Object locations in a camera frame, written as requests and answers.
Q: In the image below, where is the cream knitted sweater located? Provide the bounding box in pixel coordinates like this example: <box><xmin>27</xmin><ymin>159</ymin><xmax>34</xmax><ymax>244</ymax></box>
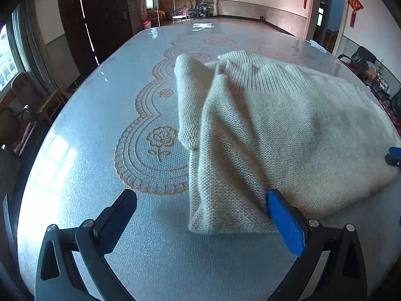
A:
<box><xmin>175</xmin><ymin>51</ymin><xmax>400</xmax><ymax>234</ymax></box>

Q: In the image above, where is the black office chair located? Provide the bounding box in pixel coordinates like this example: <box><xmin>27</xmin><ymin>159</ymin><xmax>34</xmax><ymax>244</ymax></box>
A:
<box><xmin>337</xmin><ymin>46</ymin><xmax>376</xmax><ymax>73</ymax></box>

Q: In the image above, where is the blue floral lace tablecloth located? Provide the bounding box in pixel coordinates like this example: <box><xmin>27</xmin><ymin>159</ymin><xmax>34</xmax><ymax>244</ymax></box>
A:
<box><xmin>17</xmin><ymin>21</ymin><xmax>401</xmax><ymax>301</ymax></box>

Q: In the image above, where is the red Chinese knot right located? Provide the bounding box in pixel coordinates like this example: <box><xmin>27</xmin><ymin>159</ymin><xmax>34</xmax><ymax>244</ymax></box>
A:
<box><xmin>347</xmin><ymin>0</ymin><xmax>364</xmax><ymax>28</ymax></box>

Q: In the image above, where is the dark wooden armchair red cushion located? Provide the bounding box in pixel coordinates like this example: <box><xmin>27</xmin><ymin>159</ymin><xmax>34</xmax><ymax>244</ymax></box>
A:
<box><xmin>1</xmin><ymin>72</ymin><xmax>69</xmax><ymax>157</ymax></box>

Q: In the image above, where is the metal frame chair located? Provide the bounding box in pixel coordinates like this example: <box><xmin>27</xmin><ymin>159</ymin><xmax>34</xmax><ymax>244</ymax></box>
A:
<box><xmin>171</xmin><ymin>6</ymin><xmax>192</xmax><ymax>25</ymax></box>

